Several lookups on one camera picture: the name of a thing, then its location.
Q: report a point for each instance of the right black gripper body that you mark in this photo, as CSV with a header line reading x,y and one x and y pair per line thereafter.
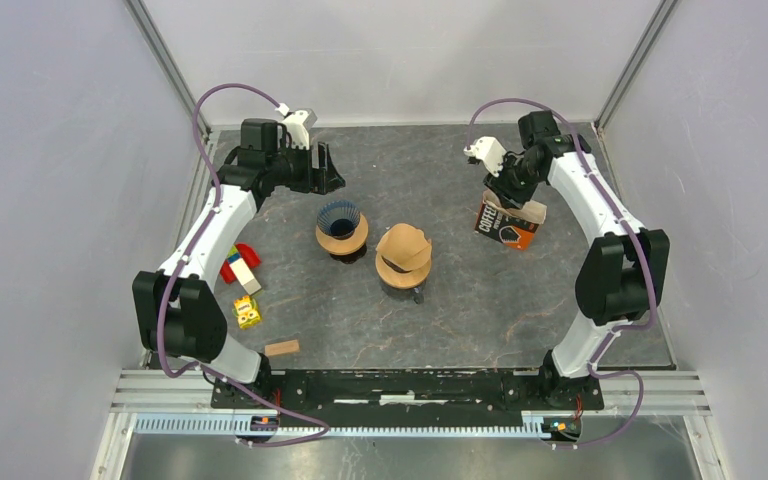
x,y
514,183

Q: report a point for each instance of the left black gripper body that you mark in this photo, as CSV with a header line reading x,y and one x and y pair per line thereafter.
x,y
298,160

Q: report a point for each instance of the small blue ribbed dripper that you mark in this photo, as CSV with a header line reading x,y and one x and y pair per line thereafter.
x,y
338,219

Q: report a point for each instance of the orange black coffee filter box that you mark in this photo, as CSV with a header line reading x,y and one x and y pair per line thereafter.
x,y
514,228

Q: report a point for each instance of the brown paper coffee filter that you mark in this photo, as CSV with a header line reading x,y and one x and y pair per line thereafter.
x,y
406,247

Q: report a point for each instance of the wooden ring dripper holder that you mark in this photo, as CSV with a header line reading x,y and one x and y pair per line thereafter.
x,y
398,278

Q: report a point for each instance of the clear glass coffee server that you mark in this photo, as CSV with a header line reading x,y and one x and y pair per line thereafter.
x,y
414,294

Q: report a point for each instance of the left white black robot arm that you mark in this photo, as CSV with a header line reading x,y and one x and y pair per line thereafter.
x,y
176,309

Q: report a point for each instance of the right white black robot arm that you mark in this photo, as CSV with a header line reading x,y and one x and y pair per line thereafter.
x,y
620,283

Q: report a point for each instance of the beige wooden cube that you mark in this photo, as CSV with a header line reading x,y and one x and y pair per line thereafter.
x,y
245,276

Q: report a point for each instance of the yellow small juice box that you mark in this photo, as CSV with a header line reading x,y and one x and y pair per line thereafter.
x,y
247,312

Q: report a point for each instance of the small wooden block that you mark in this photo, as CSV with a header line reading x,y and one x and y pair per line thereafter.
x,y
288,347

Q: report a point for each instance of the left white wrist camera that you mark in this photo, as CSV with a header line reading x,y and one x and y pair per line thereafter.
x,y
297,124

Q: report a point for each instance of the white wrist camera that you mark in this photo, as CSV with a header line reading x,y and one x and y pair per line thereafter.
x,y
297,124
488,151

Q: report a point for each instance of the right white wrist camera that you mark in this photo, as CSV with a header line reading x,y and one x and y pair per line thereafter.
x,y
488,151

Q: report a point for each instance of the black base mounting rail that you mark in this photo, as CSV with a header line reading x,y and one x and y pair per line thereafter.
x,y
487,397

